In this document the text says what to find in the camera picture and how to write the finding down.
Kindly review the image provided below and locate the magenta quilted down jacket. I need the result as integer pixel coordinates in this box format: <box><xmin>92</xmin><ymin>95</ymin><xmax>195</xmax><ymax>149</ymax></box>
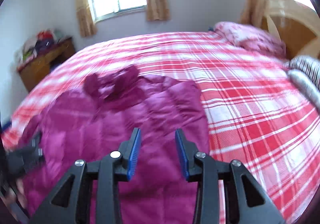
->
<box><xmin>19</xmin><ymin>66</ymin><xmax>209</xmax><ymax>223</ymax></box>

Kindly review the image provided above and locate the person's left hand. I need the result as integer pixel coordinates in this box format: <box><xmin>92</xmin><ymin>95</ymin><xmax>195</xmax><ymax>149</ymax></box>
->
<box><xmin>7</xmin><ymin>179</ymin><xmax>27</xmax><ymax>209</ymax></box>

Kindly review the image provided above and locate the red plaid bed sheet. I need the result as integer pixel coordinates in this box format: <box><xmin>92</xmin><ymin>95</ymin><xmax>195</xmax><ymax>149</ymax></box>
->
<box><xmin>4</xmin><ymin>32</ymin><xmax>319</xmax><ymax>223</ymax></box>

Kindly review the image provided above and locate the brown wooden desk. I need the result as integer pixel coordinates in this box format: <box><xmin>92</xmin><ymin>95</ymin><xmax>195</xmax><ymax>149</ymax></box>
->
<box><xmin>17</xmin><ymin>37</ymin><xmax>76</xmax><ymax>92</ymax></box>

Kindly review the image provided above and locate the clutter pile on desk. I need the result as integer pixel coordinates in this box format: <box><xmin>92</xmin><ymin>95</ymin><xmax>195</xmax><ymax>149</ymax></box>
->
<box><xmin>14</xmin><ymin>29</ymin><xmax>65</xmax><ymax>65</ymax></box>

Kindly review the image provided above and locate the grey patterned pillow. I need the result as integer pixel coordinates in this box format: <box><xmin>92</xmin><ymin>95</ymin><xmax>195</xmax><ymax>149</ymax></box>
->
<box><xmin>287</xmin><ymin>69</ymin><xmax>320</xmax><ymax>112</ymax></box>

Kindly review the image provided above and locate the striped pillow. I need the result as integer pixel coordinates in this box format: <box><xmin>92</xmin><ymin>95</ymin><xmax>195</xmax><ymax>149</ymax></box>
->
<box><xmin>284</xmin><ymin>55</ymin><xmax>320</xmax><ymax>87</ymax></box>

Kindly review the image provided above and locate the left tan curtain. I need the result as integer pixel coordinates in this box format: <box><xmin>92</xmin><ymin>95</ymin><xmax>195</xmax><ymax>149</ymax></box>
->
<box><xmin>75</xmin><ymin>0</ymin><xmax>97</xmax><ymax>38</ymax></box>

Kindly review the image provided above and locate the pink folded quilt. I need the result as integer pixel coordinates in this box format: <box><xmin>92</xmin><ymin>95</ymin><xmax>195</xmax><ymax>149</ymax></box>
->
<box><xmin>213</xmin><ymin>21</ymin><xmax>286</xmax><ymax>58</ymax></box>

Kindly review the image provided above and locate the wooden bed headboard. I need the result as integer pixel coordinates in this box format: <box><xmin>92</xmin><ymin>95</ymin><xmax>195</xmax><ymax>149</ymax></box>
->
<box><xmin>261</xmin><ymin>0</ymin><xmax>319</xmax><ymax>59</ymax></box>

